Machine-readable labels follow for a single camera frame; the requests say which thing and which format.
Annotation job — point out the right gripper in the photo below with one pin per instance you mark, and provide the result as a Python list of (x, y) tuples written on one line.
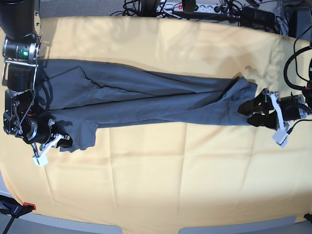
[(45, 134)]

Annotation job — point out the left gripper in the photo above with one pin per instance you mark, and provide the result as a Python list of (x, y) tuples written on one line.
[(268, 109)]

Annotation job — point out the blue-grey T-shirt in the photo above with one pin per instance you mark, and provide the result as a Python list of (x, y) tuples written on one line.
[(95, 95)]

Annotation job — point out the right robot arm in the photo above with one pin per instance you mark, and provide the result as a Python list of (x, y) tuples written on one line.
[(20, 21)]

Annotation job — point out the blue clamp with red pad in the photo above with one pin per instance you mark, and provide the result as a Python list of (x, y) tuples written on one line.
[(9, 206)]

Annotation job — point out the black power adapter brick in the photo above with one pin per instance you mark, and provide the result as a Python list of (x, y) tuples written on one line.
[(257, 16)]

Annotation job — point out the yellow table cloth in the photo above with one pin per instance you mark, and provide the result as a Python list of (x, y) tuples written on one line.
[(174, 174)]

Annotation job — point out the black clamp at right edge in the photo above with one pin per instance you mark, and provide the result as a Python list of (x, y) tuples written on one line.
[(308, 217)]

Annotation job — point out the white power strip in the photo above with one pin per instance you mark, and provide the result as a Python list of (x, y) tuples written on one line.
[(200, 9)]

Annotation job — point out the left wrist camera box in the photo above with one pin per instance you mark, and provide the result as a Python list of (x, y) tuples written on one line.
[(280, 137)]

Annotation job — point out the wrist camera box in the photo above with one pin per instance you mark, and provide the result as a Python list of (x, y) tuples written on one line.
[(40, 160), (280, 137)]

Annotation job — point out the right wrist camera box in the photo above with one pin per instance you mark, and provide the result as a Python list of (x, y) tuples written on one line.
[(40, 160)]

